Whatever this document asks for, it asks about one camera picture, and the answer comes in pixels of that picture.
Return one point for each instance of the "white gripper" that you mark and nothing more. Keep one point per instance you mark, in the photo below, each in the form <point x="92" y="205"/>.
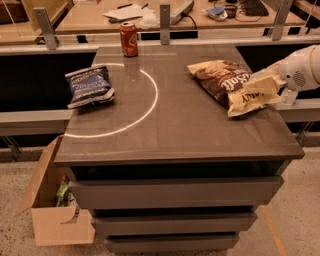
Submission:
<point x="294" y="72"/>

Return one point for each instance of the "brown chip bag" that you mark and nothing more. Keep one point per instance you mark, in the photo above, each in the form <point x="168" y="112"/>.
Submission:
<point x="224" y="80"/>

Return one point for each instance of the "blue chip bag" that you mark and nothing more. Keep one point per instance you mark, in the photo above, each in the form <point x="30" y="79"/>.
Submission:
<point x="89" y="85"/>

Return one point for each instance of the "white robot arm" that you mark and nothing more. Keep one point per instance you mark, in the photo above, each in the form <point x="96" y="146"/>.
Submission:
<point x="300" y="71"/>

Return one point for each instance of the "black keyboard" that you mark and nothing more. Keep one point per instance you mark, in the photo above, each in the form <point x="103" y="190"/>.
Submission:
<point x="253" y="8"/>

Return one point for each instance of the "white blue cup item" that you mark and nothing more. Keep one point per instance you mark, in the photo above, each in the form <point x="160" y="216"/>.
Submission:
<point x="217" y="13"/>

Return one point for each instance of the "grey power strip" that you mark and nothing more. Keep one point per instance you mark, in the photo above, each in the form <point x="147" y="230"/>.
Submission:
<point x="185" y="8"/>

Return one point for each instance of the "white face mask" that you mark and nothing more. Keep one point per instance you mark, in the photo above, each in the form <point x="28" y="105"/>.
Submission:
<point x="148" y="21"/>

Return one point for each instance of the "grey drawer cabinet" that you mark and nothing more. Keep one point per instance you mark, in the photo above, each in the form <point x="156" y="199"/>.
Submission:
<point x="162" y="167"/>

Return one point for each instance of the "orange soda can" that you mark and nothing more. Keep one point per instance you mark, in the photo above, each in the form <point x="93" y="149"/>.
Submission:
<point x="128" y="36"/>

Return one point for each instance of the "white paper stack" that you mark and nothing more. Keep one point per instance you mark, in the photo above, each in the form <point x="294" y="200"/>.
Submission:
<point x="129" y="12"/>

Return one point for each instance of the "black pen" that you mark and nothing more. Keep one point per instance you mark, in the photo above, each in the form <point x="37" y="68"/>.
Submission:
<point x="124" y="6"/>

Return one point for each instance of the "green packet in box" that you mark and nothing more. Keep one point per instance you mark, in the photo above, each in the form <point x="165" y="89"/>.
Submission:
<point x="62" y="194"/>

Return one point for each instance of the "cardboard box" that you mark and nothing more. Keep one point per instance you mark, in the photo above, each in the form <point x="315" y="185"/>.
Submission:
<point x="54" y="225"/>

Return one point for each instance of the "right metal bracket post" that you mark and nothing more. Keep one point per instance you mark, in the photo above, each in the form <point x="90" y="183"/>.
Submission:
<point x="280" y="19"/>

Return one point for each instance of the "metal bracket post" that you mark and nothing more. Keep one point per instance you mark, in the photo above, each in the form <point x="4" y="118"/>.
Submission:
<point x="280" y="19"/>
<point x="165" y="24"/>
<point x="46" y="28"/>

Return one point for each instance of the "middle metal bracket post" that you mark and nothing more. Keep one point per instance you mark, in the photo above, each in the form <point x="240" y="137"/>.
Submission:
<point x="165" y="24"/>

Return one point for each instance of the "left metal bracket post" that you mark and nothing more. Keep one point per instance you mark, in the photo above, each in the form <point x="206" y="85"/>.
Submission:
<point x="46" y="28"/>

